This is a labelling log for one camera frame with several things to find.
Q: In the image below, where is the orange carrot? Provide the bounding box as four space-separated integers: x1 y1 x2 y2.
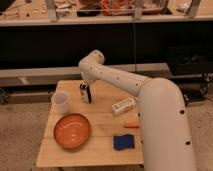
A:
124 122 139 128

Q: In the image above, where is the white plastic bottle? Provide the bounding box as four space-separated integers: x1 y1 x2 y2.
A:
112 97 136 117

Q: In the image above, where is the black and white eraser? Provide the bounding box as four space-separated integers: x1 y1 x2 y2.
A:
79 83 92 103

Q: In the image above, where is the orange bowl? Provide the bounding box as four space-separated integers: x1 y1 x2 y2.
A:
53 114 91 149

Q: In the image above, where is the translucent plastic cup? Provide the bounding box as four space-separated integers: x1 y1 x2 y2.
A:
51 91 70 114

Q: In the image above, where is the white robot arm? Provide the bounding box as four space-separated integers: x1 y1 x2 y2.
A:
79 50 198 171

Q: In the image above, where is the blue hanging cable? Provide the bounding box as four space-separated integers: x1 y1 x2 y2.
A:
132 18 138 73

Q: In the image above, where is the dark storage bin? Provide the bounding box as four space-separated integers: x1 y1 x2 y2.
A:
167 45 213 75

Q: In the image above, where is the blue sponge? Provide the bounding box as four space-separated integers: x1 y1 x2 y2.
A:
113 134 135 150

